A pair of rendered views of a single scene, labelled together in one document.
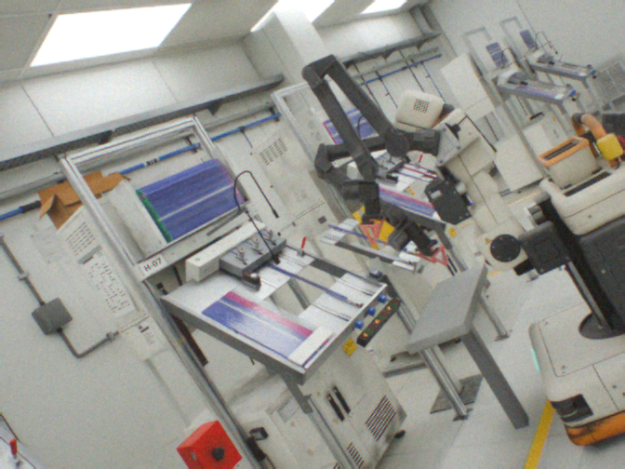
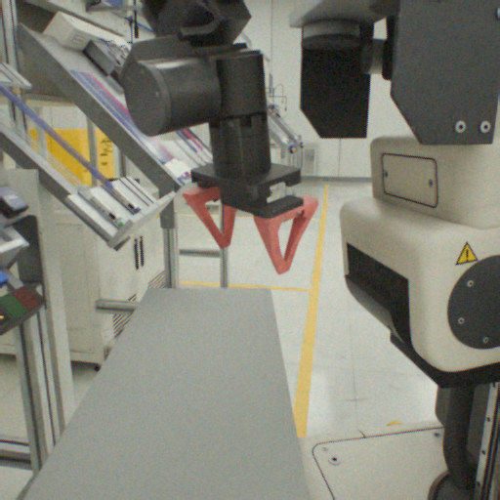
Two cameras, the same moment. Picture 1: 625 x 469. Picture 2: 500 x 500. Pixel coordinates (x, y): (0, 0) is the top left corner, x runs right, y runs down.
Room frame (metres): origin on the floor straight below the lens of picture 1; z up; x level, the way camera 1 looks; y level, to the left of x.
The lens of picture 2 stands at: (1.64, -0.12, 0.90)
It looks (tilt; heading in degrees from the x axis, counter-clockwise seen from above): 15 degrees down; 330
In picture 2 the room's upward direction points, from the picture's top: straight up
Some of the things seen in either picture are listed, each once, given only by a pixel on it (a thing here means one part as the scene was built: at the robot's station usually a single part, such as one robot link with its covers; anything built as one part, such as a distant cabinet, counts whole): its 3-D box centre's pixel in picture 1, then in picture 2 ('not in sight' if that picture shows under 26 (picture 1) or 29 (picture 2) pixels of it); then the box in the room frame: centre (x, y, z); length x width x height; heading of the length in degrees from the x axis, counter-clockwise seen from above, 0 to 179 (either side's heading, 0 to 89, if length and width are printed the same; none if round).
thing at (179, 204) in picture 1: (189, 200); not in sight; (2.54, 0.41, 1.52); 0.51 x 0.13 x 0.27; 139
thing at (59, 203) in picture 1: (109, 180); not in sight; (2.66, 0.70, 1.82); 0.68 x 0.30 x 0.20; 139
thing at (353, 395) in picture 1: (300, 427); not in sight; (2.58, 0.54, 0.31); 0.70 x 0.65 x 0.62; 139
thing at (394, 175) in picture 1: (414, 238); (104, 190); (3.56, -0.56, 0.65); 1.01 x 0.73 x 1.29; 49
